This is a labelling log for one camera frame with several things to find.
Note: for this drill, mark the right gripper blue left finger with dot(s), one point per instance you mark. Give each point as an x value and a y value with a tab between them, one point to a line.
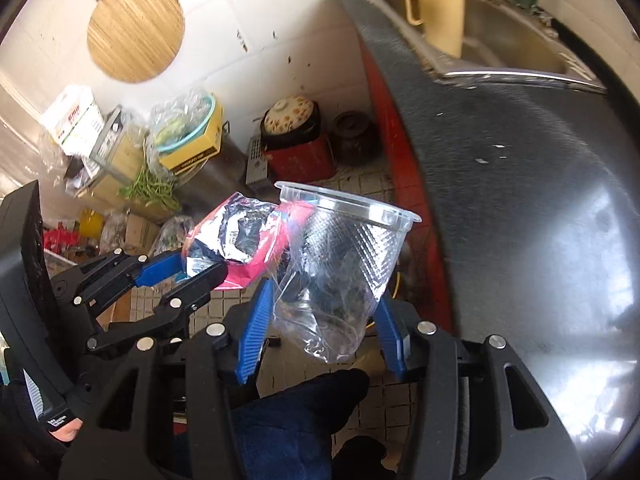
129	434

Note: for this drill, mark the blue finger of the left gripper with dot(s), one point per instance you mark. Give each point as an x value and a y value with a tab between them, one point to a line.
99	282
170	316

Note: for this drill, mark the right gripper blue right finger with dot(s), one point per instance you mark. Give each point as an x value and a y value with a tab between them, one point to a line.
480	414

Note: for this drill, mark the pink foil snack bag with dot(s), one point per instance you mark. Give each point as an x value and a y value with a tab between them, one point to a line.
249	236

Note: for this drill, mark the clear plastic cup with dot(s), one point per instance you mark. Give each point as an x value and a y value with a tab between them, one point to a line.
339	255

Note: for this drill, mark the person's left hand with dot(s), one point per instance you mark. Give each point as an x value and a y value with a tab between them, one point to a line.
68	432

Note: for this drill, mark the plastic bag of scraps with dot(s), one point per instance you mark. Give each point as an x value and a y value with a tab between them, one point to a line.
172	235

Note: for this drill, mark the green beans pile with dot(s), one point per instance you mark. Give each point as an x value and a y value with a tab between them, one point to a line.
148	189

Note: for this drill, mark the red cabinet doors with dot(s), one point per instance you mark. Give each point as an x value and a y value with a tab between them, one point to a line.
431	293

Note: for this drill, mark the yellow cardboard box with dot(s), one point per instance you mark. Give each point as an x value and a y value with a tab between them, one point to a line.
199	145

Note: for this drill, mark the dark brown clay jar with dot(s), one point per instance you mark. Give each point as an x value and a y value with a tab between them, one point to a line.
354	139

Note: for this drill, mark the round bamboo board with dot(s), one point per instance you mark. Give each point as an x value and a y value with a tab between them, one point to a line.
134	41

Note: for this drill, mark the stainless steel sink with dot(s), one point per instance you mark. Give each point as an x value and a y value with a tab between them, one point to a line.
501	43

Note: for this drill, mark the yellow plastic pitcher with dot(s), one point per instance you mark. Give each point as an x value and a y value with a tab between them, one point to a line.
441	21

